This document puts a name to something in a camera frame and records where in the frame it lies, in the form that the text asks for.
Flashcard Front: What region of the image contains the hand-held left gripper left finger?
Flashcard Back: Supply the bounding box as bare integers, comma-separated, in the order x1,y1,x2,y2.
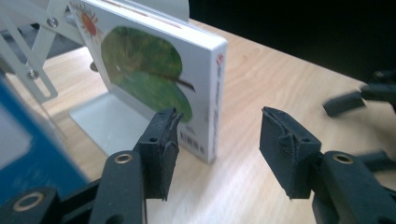
134,106,184,202

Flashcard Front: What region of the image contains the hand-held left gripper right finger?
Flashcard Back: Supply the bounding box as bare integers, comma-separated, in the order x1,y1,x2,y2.
259,105,322,200

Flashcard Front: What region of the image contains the grey expandable bookend rack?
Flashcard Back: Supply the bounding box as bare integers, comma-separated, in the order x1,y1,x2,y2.
0,0,191,157

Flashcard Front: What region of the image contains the white caterpillar picture book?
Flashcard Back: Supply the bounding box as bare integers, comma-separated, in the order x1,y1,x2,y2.
69,0,228,164

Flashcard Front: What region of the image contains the blue book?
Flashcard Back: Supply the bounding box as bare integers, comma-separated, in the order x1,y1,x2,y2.
0,74,90,206

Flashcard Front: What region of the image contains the dark curtain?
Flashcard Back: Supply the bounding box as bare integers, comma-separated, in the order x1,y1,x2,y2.
189,0,396,83

